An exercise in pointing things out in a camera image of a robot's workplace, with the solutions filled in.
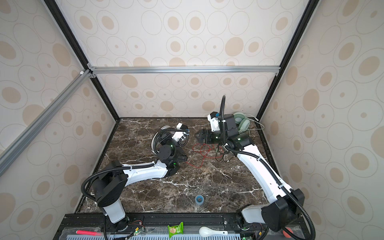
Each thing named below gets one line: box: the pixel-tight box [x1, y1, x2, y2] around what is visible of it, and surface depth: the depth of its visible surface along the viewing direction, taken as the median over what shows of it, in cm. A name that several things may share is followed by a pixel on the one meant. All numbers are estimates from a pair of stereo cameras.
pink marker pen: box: [75, 230, 103, 236], surface depth 72 cm
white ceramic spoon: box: [199, 226, 228, 238], surface depth 72 cm
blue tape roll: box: [195, 194, 205, 205], surface depth 82 cm
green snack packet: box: [167, 221, 184, 239], surface depth 71 cm
